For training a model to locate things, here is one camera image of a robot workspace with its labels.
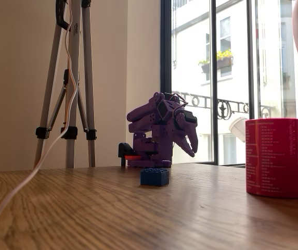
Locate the purple gripper black servo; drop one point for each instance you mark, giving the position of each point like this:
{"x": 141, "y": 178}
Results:
{"x": 184, "y": 128}

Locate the blue toy brick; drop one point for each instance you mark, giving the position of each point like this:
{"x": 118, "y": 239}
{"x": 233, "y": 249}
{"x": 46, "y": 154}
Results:
{"x": 154, "y": 177}

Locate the purple robot arm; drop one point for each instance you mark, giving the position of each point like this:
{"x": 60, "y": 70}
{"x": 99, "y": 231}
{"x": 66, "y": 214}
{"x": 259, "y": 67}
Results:
{"x": 148, "y": 122}

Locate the red printed cup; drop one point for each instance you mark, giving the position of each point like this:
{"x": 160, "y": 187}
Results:
{"x": 276, "y": 159}

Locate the black iron balcony railing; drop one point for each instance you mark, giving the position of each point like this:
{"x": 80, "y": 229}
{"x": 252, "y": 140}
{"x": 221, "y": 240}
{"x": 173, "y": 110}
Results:
{"x": 224, "y": 109}

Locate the white hanging pot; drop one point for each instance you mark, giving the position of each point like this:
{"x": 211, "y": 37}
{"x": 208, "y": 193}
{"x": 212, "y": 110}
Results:
{"x": 238, "y": 129}

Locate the black orange table clamp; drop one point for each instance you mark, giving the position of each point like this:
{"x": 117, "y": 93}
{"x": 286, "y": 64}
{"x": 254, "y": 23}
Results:
{"x": 124, "y": 149}

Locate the flower box with yellow flowers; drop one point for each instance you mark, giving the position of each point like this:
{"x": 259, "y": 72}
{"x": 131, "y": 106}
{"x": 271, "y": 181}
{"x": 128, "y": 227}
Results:
{"x": 224, "y": 62}

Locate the dark window frame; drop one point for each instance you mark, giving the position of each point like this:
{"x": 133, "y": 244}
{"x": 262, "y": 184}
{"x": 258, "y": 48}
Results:
{"x": 165, "y": 52}

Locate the grey camera tripod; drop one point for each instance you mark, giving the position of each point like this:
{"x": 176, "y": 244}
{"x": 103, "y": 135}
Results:
{"x": 87, "y": 78}

